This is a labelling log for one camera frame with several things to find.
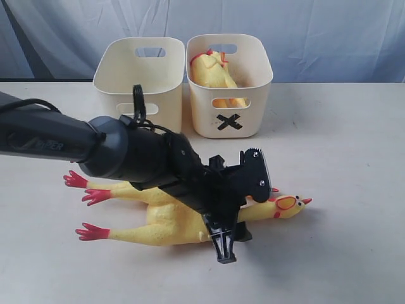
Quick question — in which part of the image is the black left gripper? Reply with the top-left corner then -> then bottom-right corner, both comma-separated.
164,148 -> 272,263

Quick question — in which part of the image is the yellow rubber chicken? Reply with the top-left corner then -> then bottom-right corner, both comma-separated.
63,170 -> 175,206
75,188 -> 312,246

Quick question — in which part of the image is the headless yellow chicken body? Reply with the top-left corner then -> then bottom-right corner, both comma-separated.
190,49 -> 238,89

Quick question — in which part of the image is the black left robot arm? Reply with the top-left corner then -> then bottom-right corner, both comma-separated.
1,86 -> 272,264

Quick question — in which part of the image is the cream bin marked X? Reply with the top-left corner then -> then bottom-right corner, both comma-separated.
186,34 -> 273,138

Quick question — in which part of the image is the cream bin marked O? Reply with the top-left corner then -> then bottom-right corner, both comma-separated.
93,37 -> 185,132

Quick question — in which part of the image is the grey backdrop curtain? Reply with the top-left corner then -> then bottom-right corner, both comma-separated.
1,1 -> 404,82

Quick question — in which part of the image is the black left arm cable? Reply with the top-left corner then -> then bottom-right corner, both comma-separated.
0,84 -> 178,137

